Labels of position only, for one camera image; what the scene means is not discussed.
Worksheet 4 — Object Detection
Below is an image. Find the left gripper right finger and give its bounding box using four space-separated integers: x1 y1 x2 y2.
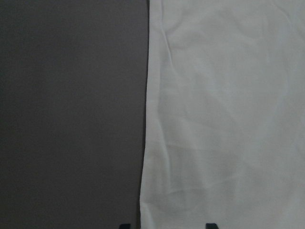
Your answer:
205 223 218 229

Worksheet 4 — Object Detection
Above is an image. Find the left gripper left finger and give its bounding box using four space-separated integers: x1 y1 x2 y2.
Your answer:
119 223 131 229

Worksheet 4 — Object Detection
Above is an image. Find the cream long sleeve shirt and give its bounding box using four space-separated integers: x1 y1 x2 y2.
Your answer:
140 0 305 229

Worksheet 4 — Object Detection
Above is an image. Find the brown paper table cover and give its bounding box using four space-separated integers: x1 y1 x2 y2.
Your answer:
0 0 149 229

